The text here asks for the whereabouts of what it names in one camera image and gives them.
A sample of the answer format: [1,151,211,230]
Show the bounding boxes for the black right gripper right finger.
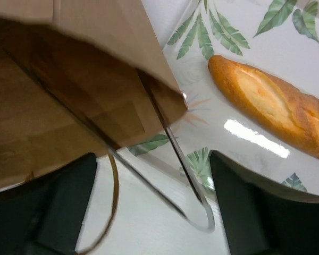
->
[209,150,319,254]

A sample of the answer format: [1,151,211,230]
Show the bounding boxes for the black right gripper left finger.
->
[0,152,97,254]

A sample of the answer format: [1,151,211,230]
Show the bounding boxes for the metal tongs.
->
[106,87,216,234]

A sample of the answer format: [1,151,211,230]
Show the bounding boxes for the fake baguette bread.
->
[208,55,319,159]

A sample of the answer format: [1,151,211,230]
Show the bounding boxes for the brown paper bag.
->
[0,1,187,192]

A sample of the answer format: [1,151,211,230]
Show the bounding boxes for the floral leaf-print tray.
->
[127,0,319,204]

